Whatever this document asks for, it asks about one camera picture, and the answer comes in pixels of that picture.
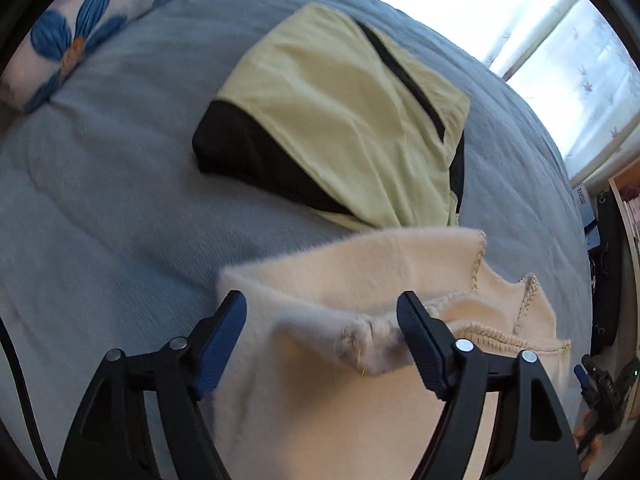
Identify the black patterned hanging clothes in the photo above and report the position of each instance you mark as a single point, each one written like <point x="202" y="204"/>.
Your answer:
<point x="606" y="273"/>

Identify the person's hand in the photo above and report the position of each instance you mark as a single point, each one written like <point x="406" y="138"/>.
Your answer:
<point x="588" y="436"/>

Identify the blue floral white pillow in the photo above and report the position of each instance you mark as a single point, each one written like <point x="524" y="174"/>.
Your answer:
<point x="59" y="41"/>

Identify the yellow-green folded garment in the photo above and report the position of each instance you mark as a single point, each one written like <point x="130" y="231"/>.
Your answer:
<point x="330" y="113"/>

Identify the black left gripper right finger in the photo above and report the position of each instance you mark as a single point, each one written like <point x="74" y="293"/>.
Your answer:
<point x="502" y="410"/>

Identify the wooden bookshelf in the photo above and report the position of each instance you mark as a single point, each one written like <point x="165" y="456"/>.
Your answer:
<point x="625" y="187"/>

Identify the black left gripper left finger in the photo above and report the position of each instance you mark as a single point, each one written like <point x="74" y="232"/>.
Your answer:
<point x="110" y="436"/>

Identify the white box with label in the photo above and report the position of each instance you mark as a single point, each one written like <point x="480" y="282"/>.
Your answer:
<point x="585" y="207"/>

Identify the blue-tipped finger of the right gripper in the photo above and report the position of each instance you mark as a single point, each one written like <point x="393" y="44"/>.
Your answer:
<point x="582" y="377"/>

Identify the grey plush bed blanket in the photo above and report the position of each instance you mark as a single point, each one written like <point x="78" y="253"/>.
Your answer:
<point x="110" y="237"/>

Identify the cream fuzzy knit cardigan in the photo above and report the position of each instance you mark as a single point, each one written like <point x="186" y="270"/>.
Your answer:
<point x="321" y="384"/>

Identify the white floral curtain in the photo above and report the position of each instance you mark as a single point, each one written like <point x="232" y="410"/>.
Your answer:
<point x="568" y="64"/>

